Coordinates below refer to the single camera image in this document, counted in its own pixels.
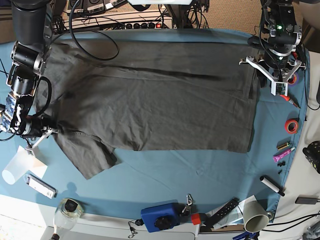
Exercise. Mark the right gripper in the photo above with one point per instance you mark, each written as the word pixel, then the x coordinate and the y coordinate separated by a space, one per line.
pixel 36 127

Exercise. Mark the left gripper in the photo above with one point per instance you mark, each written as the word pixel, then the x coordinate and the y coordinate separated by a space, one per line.
pixel 277 59

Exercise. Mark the grey T-shirt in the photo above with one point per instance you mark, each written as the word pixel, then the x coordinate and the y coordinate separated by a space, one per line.
pixel 153 96

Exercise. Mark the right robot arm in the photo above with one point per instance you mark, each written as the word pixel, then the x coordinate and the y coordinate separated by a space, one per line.
pixel 32 26

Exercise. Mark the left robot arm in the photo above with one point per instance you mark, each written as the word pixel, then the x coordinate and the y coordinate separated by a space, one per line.
pixel 279 34

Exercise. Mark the purple tape roll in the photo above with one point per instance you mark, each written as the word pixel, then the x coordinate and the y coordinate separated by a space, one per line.
pixel 293 81

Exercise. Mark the white paper sheet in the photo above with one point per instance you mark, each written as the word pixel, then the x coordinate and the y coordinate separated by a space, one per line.
pixel 34 165

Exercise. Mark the translucent plastic cup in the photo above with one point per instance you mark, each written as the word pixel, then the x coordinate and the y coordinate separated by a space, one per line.
pixel 17 167

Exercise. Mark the orange tape roll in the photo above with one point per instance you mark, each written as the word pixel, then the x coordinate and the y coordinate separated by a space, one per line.
pixel 291 126

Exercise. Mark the white labelled box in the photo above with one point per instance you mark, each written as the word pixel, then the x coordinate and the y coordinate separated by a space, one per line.
pixel 40 186

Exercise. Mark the gold battery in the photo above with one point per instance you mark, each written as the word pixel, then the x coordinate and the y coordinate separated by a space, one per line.
pixel 283 146

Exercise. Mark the purple glue tube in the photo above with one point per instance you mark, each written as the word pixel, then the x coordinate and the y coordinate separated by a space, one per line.
pixel 285 153

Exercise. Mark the clear glass bottle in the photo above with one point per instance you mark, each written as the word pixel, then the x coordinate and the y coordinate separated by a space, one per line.
pixel 66 217

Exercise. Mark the white marker black cap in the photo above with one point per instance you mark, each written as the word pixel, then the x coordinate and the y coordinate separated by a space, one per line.
pixel 272 186

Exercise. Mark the black power strip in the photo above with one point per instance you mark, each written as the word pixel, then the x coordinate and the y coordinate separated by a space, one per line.
pixel 137 25

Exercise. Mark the blue tablecloth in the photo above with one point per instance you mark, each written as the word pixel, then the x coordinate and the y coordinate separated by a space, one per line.
pixel 143 179

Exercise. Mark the blue box with black knob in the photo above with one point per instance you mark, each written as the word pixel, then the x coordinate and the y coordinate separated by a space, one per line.
pixel 160 218

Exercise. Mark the silver carabiner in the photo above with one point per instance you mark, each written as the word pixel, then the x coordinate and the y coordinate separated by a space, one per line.
pixel 189 200

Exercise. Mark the grey green mug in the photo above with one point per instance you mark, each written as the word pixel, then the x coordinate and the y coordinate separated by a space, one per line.
pixel 255 217

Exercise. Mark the black remote control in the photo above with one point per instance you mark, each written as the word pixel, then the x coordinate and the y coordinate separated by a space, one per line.
pixel 221 213

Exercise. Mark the red cube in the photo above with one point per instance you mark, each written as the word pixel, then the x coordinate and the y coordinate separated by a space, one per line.
pixel 196 219

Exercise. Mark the orange handle screwdriver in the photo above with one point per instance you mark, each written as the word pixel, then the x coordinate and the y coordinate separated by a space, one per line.
pixel 289 100

